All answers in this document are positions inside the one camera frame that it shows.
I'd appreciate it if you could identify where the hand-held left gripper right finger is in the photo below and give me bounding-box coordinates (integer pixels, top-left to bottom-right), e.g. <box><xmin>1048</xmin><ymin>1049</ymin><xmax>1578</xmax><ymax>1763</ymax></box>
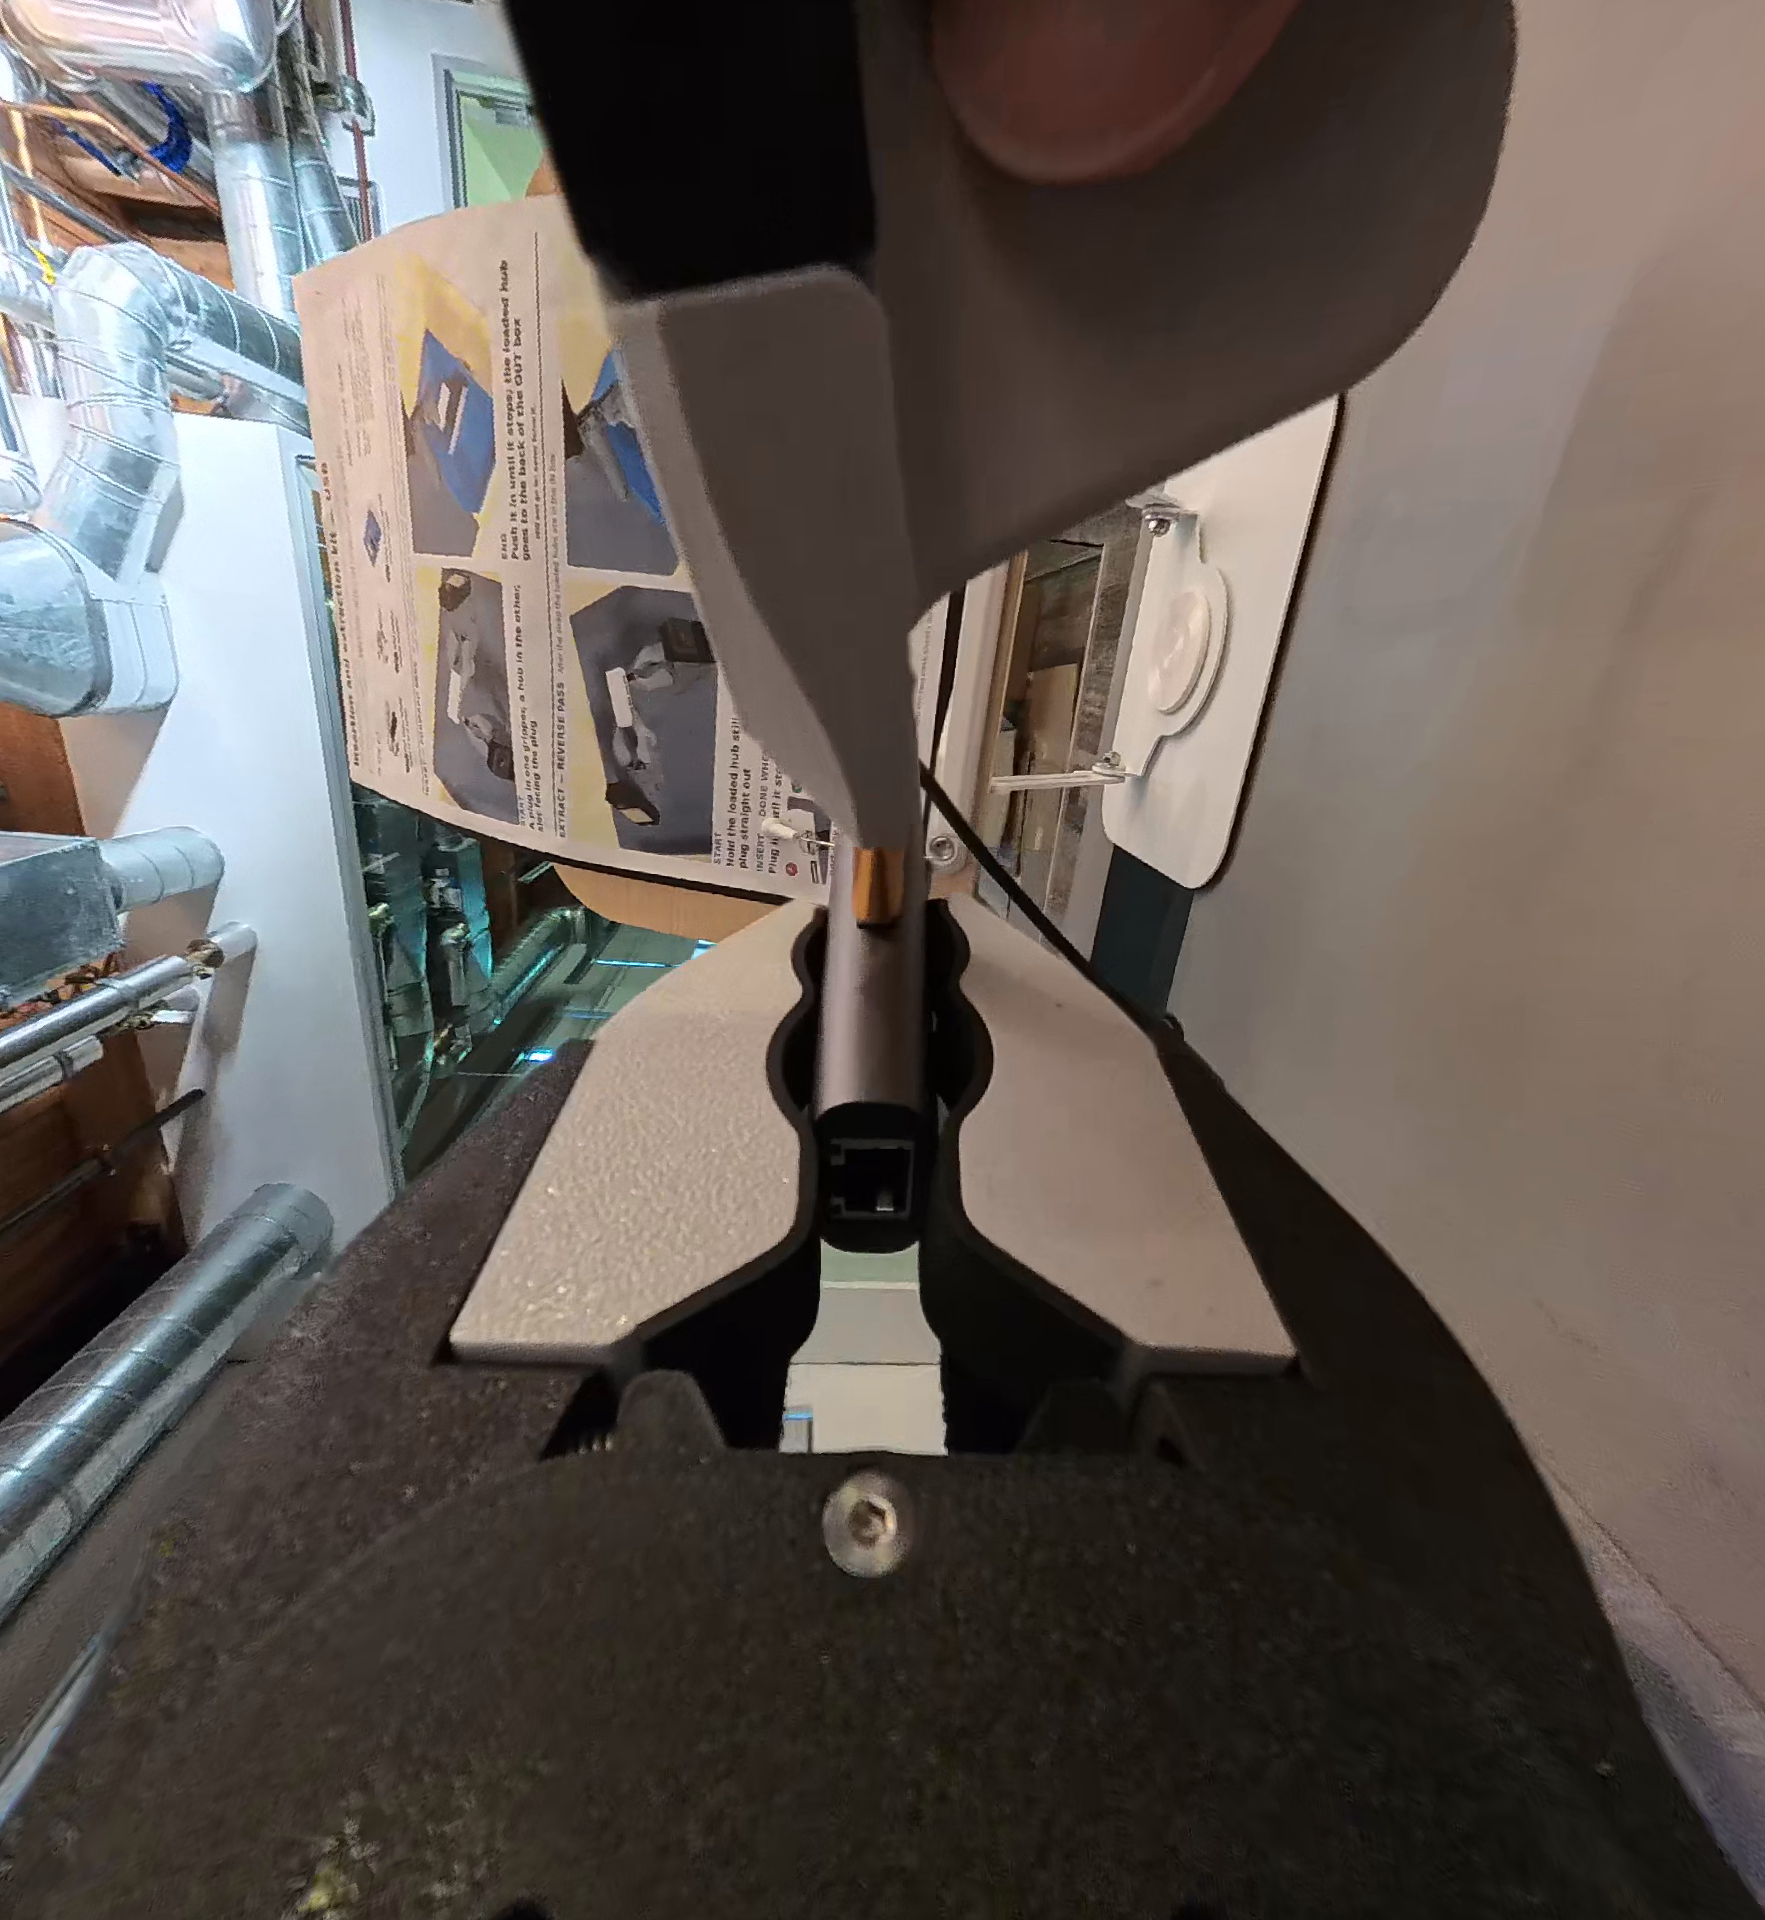
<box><xmin>920</xmin><ymin>893</ymin><xmax>1304</xmax><ymax>1382</ymax></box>

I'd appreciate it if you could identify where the silver ventilation duct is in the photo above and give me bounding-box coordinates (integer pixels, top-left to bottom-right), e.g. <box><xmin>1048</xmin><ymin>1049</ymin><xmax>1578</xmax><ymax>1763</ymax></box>
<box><xmin>0</xmin><ymin>0</ymin><xmax>376</xmax><ymax>1022</ymax></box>

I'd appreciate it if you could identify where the slim grey usb hub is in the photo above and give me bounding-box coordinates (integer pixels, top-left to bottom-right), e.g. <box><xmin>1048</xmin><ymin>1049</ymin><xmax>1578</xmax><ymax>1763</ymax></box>
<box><xmin>804</xmin><ymin>900</ymin><xmax>952</xmax><ymax>1250</ymax></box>

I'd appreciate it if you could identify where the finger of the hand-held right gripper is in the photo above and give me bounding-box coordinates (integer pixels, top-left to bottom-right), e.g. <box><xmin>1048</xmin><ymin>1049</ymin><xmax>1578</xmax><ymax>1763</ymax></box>
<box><xmin>599</xmin><ymin>0</ymin><xmax>1517</xmax><ymax>871</ymax></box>

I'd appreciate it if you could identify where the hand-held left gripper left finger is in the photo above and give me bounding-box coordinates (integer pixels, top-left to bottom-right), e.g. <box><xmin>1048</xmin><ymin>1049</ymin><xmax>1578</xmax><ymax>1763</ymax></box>
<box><xmin>440</xmin><ymin>903</ymin><xmax>826</xmax><ymax>1374</ymax></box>

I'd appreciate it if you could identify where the person's right hand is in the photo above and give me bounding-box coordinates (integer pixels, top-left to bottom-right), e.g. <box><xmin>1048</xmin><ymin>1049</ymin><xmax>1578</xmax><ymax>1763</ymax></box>
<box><xmin>923</xmin><ymin>0</ymin><xmax>1310</xmax><ymax>189</ymax></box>

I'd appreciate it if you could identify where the white stand base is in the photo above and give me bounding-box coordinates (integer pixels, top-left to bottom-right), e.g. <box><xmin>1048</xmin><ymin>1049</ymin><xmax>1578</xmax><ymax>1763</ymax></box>
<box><xmin>1101</xmin><ymin>399</ymin><xmax>1343</xmax><ymax>893</ymax></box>

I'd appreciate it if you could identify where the instruction poster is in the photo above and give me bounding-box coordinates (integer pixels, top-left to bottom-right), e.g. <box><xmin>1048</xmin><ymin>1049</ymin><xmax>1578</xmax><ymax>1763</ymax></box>
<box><xmin>298</xmin><ymin>195</ymin><xmax>960</xmax><ymax>903</ymax></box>

